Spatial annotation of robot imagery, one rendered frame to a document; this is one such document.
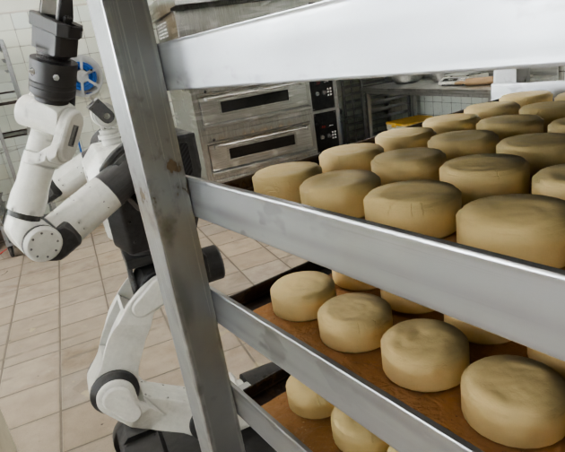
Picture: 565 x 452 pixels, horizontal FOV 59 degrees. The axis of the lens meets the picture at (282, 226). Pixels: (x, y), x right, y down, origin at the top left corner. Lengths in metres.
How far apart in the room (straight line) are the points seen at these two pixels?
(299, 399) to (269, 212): 0.19
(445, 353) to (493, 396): 0.04
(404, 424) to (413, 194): 0.11
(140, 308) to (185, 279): 1.14
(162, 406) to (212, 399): 1.30
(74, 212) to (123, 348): 0.55
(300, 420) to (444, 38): 0.33
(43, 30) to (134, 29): 0.77
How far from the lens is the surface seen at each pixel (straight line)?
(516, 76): 0.65
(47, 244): 1.15
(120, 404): 1.63
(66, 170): 1.70
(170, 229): 0.36
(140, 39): 0.35
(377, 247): 0.22
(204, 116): 4.75
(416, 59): 0.18
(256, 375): 1.83
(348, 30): 0.20
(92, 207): 1.19
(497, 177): 0.30
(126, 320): 1.53
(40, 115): 1.14
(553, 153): 0.35
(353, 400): 0.28
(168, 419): 1.76
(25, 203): 1.15
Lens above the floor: 1.41
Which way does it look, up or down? 19 degrees down
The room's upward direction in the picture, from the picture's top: 9 degrees counter-clockwise
